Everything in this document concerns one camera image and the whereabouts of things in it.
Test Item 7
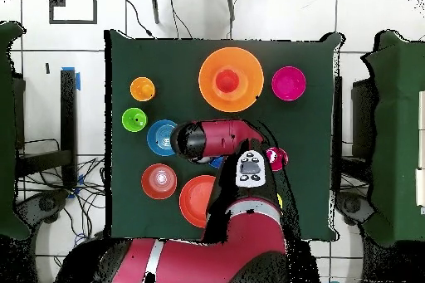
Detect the black metal frame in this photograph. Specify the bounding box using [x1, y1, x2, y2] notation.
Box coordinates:
[332, 75, 373, 184]
[14, 68, 78, 189]

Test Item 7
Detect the light blue bowl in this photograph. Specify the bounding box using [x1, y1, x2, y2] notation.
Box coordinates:
[146, 119, 178, 157]

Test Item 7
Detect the black cable with plug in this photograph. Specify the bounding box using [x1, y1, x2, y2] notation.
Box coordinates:
[120, 0, 155, 38]

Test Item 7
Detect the neighbouring green cloth table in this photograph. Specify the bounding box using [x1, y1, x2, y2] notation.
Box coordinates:
[0, 20, 32, 241]
[361, 29, 425, 247]

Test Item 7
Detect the camera tripod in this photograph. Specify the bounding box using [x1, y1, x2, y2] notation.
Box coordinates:
[148, 0, 241, 25]

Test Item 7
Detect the pink-red cup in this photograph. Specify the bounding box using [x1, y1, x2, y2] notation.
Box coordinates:
[265, 146, 289, 172]

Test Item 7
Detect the large red-orange bowl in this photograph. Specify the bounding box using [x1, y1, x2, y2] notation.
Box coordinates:
[178, 174, 217, 229]

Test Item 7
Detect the blue tape piece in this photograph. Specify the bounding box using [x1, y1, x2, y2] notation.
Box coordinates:
[61, 66, 81, 91]

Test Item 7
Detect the black square frame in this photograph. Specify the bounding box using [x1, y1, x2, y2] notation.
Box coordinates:
[48, 0, 98, 25]

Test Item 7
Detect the tangle of cables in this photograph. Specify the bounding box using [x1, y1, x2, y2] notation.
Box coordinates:
[16, 156, 107, 247]

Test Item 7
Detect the green cup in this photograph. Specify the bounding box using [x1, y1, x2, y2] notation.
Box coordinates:
[121, 107, 149, 133]

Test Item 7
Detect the red-orange cup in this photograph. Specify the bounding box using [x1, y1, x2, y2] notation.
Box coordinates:
[214, 69, 241, 94]

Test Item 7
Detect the large orange bowl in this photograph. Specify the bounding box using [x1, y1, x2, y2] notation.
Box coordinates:
[198, 46, 266, 113]

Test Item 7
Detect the small red-orange bowl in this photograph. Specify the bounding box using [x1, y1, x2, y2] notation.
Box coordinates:
[140, 163, 178, 201]

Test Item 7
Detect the white panel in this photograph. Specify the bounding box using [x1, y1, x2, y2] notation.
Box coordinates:
[414, 90, 425, 207]

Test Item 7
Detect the pink-red bowl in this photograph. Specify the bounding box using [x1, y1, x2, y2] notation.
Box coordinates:
[271, 66, 307, 102]

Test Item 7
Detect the dark green tablecloth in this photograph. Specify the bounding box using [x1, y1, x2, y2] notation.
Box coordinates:
[104, 28, 343, 242]

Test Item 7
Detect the orange cup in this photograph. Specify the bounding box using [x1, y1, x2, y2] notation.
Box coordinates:
[129, 76, 156, 102]

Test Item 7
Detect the dark grey pedestal base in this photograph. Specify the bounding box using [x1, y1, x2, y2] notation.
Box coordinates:
[14, 189, 71, 226]
[335, 191, 378, 226]

